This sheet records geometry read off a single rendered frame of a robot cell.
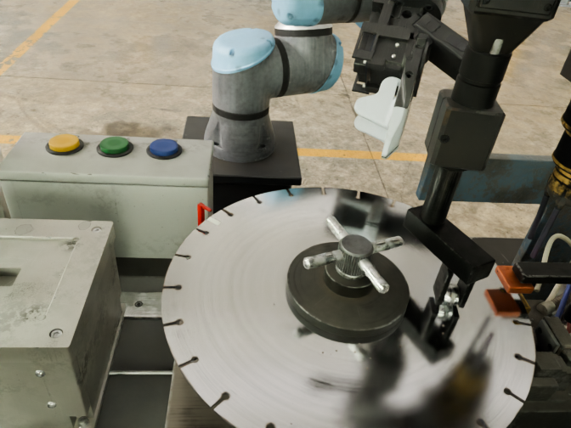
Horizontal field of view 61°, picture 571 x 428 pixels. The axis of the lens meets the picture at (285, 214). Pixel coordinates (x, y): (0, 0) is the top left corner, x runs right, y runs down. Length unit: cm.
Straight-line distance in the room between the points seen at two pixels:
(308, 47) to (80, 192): 51
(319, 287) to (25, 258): 32
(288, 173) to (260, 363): 63
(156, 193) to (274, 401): 40
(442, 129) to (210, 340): 24
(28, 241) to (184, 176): 21
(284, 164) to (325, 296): 61
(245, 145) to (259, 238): 51
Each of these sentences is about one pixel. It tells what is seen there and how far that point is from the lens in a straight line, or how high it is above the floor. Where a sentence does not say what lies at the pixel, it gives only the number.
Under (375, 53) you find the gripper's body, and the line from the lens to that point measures 60.
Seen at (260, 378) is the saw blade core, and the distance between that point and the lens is 39.
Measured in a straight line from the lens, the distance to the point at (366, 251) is 42.
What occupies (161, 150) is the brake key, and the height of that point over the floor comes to 91.
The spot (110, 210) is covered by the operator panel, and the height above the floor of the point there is 84.
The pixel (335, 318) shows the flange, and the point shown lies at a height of 96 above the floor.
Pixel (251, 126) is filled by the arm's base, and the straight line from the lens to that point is 98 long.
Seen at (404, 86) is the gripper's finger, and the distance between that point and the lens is 57.
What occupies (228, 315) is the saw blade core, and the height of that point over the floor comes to 95.
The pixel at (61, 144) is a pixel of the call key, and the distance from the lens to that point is 76.
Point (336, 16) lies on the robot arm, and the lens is 74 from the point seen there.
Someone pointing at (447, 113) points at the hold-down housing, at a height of 112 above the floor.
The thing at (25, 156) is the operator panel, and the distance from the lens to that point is 77.
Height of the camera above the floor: 127
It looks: 37 degrees down
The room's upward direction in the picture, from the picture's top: 6 degrees clockwise
